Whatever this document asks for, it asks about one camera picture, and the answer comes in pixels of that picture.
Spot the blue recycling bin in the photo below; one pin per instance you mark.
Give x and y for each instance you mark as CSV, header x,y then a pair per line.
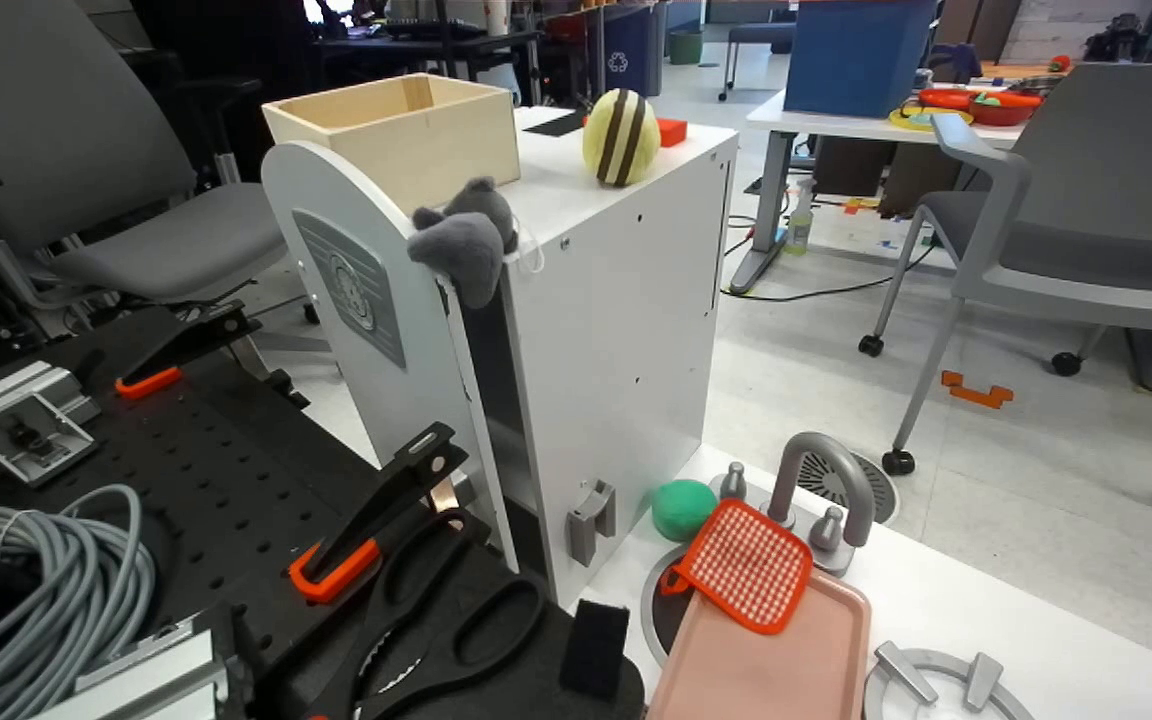
x,y
633,52

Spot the grey plush toy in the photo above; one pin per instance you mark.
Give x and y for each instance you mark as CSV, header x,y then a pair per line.
x,y
463,245

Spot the light wooden box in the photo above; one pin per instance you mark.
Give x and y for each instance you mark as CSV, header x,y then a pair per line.
x,y
441,143

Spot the black scissors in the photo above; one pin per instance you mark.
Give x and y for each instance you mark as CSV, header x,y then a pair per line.
x,y
471,566

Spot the grey toy burner grate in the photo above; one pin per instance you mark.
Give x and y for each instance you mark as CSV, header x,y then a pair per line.
x,y
900,670

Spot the orange red plastic toy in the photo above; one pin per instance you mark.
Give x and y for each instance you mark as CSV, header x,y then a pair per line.
x,y
982,105

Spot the blue storage bin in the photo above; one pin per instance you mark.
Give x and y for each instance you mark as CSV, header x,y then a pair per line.
x,y
859,62

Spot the yellow striped ball toy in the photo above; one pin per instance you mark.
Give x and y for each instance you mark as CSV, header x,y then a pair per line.
x,y
620,143

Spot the grey toy faucet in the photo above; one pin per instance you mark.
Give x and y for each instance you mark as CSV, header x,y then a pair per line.
x,y
818,453

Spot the grey wheeled office chair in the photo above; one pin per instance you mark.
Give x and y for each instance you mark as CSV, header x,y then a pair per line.
x,y
1096,160

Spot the aluminium extrusion bar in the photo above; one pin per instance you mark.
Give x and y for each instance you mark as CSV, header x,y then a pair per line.
x,y
3,402

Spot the small black block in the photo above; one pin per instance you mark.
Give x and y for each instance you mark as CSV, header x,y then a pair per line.
x,y
597,648

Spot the white toy kitchen counter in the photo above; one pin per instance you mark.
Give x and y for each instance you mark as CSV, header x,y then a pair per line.
x,y
977,585

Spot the grey padded chair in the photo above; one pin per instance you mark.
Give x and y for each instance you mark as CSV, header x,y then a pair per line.
x,y
57,122

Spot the small orange block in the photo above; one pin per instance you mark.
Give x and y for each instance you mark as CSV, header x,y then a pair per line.
x,y
673,134

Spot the white desk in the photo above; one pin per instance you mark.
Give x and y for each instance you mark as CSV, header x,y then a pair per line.
x,y
771,203

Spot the green ball sponge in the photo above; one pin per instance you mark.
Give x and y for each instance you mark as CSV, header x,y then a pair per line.
x,y
682,509

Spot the small orange floor tape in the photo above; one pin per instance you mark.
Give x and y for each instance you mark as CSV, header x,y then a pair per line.
x,y
977,395

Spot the white toy cabinet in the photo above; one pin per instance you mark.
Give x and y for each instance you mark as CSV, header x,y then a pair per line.
x,y
629,332

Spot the pink tray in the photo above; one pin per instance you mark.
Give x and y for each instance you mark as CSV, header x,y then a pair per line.
x,y
762,667

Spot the flat black rectangle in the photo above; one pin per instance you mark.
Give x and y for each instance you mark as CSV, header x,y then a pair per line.
x,y
558,122

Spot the white plastic bottle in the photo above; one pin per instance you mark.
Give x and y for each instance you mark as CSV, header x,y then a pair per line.
x,y
798,223

